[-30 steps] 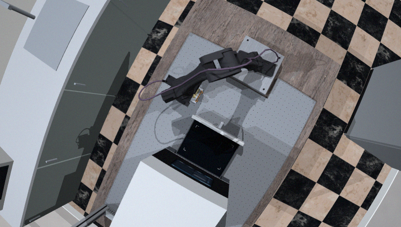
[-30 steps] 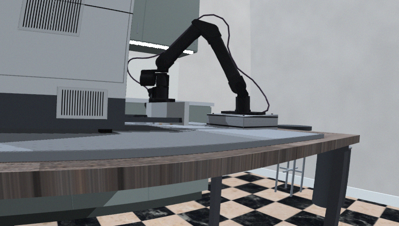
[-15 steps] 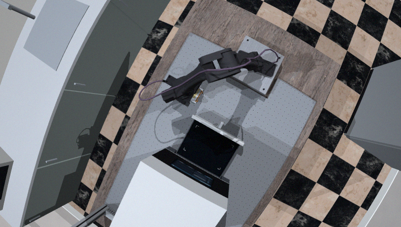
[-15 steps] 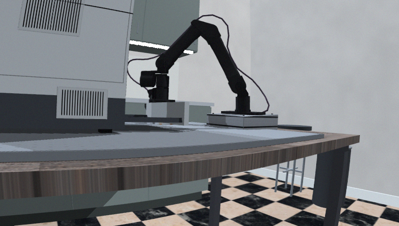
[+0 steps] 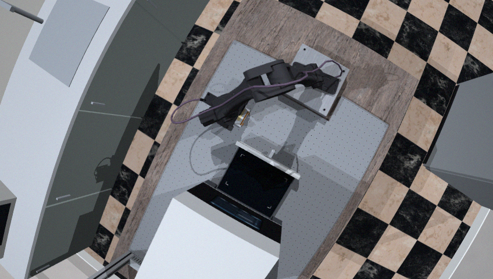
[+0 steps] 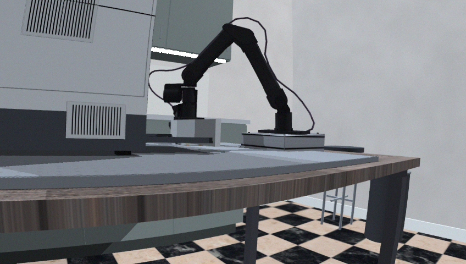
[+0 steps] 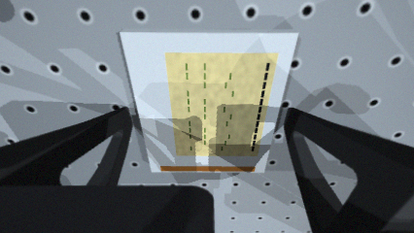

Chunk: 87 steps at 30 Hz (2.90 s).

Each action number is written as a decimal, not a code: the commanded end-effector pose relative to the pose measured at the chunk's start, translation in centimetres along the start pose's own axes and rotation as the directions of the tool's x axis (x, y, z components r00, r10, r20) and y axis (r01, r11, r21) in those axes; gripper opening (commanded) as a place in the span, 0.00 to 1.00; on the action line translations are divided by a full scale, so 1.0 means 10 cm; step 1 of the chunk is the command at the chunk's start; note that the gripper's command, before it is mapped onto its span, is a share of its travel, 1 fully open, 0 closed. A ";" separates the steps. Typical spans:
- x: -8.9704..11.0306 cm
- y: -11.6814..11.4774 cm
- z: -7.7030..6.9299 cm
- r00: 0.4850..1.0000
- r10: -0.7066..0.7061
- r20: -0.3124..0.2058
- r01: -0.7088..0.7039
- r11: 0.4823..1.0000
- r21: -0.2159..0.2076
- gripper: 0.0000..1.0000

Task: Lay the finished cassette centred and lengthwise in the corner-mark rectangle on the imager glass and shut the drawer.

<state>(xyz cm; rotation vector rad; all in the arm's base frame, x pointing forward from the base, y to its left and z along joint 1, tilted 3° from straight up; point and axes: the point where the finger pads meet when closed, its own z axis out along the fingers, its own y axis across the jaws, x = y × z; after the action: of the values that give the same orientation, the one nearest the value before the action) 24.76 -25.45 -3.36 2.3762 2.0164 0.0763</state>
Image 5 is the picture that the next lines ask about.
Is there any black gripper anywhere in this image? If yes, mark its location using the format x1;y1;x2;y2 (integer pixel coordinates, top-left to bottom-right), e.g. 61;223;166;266
217;102;248;131

